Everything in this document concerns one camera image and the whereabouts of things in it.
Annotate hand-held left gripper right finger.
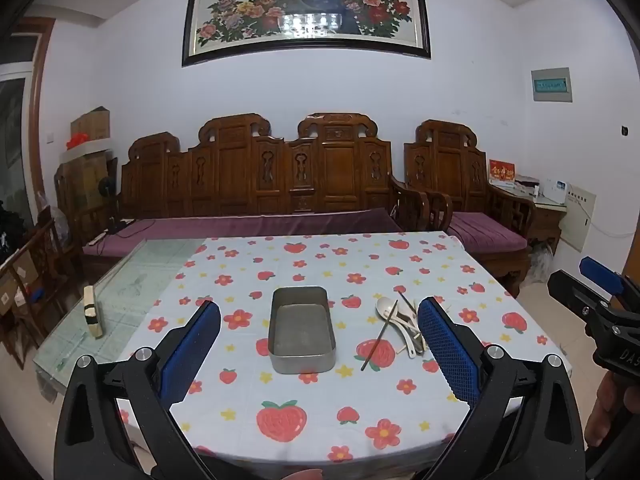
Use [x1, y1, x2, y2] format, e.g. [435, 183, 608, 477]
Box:
[416, 296, 586, 480]

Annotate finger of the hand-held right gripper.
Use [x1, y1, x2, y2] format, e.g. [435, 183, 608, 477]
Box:
[547, 271, 611, 318]
[580, 256, 626, 296]

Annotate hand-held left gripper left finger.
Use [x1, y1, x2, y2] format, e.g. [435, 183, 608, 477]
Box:
[54, 300, 223, 480]

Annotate white plastic spoon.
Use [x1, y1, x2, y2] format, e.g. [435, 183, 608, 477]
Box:
[376, 296, 407, 333]

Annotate rectangular metal tin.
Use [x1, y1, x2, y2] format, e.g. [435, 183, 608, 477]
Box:
[268, 286, 337, 375]

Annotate person's right hand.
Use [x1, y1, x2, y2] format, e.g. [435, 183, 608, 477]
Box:
[585, 375, 623, 446]

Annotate white plastic bags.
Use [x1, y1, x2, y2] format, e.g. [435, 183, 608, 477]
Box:
[529, 244, 557, 287]

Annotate wooden side table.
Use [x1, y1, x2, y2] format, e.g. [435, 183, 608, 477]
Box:
[492, 182, 568, 257]

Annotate white desk device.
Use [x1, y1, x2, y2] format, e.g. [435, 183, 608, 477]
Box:
[542, 177, 569, 200]

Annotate wooden brush block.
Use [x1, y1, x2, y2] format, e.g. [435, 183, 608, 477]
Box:
[82, 285, 105, 341]

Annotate short purple seat cushion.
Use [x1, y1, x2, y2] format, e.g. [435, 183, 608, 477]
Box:
[446, 211, 529, 253]

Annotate long purple seat cushion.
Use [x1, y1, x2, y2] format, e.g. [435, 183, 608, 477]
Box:
[82, 207, 404, 257]

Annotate strawberry print tablecloth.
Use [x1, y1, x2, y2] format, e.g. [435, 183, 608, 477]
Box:
[116, 232, 568, 480]

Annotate red card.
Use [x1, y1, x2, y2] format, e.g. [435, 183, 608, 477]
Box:
[488, 159, 517, 184]

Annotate carved wooden armchair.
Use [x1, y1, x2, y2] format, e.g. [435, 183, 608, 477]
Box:
[404, 119, 536, 298]

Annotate dark wooden chair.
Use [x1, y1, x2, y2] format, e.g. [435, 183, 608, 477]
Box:
[0, 205, 73, 372]

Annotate carved wooden sofa bench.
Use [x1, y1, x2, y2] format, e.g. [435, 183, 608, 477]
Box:
[54, 112, 432, 281]

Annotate clear plastic bag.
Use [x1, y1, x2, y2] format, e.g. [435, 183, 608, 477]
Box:
[50, 205, 72, 242]

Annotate black fan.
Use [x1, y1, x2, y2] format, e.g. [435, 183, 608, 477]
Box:
[97, 157, 132, 234]

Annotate large cardboard box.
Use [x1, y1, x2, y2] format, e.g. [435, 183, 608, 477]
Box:
[56, 152, 112, 212]

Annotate white flat box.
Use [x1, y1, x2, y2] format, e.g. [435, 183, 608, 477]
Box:
[65, 140, 114, 164]

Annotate small cardboard box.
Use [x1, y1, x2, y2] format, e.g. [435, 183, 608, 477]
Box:
[70, 106, 112, 142]

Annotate glass door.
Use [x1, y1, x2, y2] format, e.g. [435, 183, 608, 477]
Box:
[0, 64, 32, 223]

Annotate framed peacock painting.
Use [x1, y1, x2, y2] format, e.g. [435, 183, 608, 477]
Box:
[181, 0, 432, 67]

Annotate white wall cabinet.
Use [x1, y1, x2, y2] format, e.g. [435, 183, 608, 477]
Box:
[561, 185, 599, 254]

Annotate wall distribution box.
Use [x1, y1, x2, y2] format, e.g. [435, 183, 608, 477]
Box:
[531, 66, 572, 103]

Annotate wooden door frame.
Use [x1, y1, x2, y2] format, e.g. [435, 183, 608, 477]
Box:
[10, 17, 57, 213]

